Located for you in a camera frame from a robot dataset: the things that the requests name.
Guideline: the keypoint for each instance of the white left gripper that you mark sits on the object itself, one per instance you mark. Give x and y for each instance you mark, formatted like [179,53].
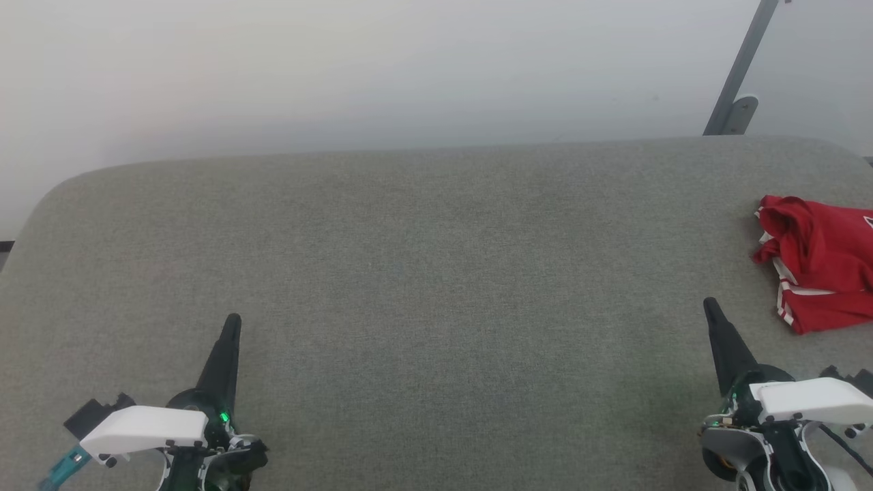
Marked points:
[150,429]

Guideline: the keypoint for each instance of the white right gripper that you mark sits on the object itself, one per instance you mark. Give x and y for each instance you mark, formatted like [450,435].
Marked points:
[811,402]

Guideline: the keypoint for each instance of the red and white shirt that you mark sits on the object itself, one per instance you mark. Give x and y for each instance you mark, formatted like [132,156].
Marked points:
[825,259]

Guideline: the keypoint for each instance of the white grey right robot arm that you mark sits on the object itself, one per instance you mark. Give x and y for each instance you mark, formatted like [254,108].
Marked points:
[723,450]

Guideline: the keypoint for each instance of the grey fabric sofa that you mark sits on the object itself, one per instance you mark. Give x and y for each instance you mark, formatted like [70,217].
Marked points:
[436,307]

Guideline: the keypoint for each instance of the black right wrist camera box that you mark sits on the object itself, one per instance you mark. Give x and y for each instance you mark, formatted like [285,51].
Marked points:
[852,382]

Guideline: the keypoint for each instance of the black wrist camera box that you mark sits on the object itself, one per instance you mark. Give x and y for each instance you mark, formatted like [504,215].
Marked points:
[852,382]
[92,414]

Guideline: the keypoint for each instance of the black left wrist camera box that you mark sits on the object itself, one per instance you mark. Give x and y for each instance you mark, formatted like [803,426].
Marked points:
[92,414]

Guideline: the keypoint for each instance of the grey metal bar with bracket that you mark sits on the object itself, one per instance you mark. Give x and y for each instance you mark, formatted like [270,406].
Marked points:
[740,75]

